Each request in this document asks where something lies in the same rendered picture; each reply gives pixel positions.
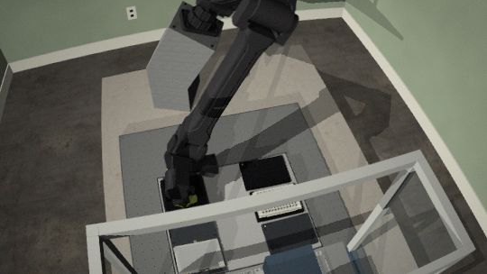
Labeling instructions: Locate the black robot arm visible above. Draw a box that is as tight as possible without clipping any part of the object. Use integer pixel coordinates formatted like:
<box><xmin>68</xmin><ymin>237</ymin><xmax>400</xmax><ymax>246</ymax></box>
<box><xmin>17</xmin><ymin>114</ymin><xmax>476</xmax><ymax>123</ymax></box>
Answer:
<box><xmin>164</xmin><ymin>0</ymin><xmax>299</xmax><ymax>200</ymax></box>

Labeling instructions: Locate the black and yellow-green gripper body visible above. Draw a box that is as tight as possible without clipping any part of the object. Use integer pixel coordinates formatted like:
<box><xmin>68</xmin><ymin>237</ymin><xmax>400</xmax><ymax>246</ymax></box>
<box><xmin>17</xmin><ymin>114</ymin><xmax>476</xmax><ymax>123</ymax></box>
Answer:
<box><xmin>172</xmin><ymin>186</ymin><xmax>195</xmax><ymax>205</ymax></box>

